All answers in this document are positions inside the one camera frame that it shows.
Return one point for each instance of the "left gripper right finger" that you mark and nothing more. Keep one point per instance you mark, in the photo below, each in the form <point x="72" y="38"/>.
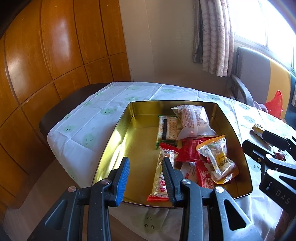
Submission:
<point x="176" y="189"/>

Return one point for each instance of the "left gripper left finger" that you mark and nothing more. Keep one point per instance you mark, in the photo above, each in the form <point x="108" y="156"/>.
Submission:
<point x="114" y="186"/>

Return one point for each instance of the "squirrel sesame bar pack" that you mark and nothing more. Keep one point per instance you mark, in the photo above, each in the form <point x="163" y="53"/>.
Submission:
<point x="159" y="190"/>

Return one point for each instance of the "orange clear seed bag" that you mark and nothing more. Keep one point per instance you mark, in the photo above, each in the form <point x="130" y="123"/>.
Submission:
<point x="223" y="168"/>

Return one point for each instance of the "cracker pack green edges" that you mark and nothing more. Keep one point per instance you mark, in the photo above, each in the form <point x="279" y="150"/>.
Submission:
<point x="167" y="130"/>

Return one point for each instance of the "dark red snack pack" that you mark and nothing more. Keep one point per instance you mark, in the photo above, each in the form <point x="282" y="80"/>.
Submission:
<point x="281" y="155"/>

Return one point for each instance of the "red white chocolate pack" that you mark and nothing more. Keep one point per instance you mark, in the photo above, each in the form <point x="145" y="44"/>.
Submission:
<point x="198" y="173"/>

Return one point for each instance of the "gold maroon tin box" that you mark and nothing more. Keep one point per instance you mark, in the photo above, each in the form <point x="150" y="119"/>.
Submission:
<point x="135" y="137"/>

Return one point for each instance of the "yellow green snack pack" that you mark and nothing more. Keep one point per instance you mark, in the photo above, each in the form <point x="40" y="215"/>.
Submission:
<point x="258" y="129"/>

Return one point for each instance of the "white bread snack bag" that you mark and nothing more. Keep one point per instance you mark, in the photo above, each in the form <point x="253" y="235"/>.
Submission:
<point x="194" y="121"/>

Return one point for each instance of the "red plastic bag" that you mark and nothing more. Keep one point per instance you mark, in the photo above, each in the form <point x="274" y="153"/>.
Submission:
<point x="275" y="106"/>

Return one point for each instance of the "grey armchair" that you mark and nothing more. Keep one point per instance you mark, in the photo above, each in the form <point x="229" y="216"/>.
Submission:
<point x="251" y="77"/>

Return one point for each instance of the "yellow blue sofa back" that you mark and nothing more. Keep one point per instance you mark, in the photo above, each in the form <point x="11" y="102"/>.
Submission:
<point x="283" y="80"/>

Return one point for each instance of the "left beige curtain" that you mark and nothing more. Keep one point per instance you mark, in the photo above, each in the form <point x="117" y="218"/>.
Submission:
<point x="213" y="41"/>

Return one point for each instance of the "wooden panel cabinet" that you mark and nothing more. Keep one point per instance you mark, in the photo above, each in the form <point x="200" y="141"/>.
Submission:
<point x="50" y="50"/>

